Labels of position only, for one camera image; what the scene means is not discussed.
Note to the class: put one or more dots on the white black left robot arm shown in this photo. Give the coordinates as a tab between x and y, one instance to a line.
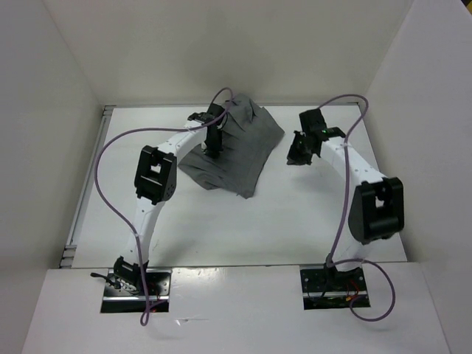
155	182

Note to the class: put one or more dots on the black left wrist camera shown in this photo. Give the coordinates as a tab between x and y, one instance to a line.
215	113

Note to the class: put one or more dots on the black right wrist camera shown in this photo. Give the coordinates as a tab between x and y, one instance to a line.
312	121

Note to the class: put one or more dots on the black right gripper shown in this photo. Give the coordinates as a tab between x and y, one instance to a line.
294	158

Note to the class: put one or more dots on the aluminium table edge rail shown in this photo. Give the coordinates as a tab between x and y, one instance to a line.
69	250

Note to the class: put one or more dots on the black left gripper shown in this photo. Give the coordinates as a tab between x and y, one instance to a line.
214	151

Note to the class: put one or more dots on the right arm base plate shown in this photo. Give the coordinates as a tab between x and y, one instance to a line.
324	289

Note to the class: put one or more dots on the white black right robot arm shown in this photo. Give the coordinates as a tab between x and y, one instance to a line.
373	206

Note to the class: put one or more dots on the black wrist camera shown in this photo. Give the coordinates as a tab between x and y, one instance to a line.
312	121
215	113

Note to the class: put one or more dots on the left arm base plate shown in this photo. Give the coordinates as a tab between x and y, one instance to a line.
119	298

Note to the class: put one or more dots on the grey pleated skirt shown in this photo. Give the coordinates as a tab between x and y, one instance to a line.
249	135

